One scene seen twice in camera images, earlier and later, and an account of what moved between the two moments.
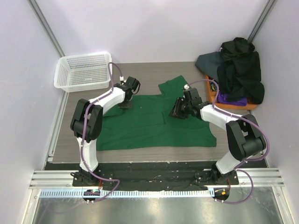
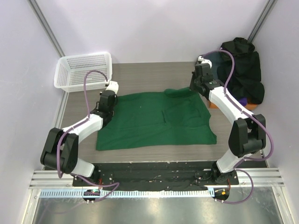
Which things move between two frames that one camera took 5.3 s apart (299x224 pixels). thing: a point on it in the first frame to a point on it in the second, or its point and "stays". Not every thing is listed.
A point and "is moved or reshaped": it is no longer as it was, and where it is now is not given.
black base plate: x=146 y=174 stays
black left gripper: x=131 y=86 to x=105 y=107
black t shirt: x=238 y=74 stays
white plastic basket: x=82 y=72 stays
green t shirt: x=147 y=124 is moved or reshaped
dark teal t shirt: x=208 y=63 stays
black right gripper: x=178 y=108 to x=194 y=84
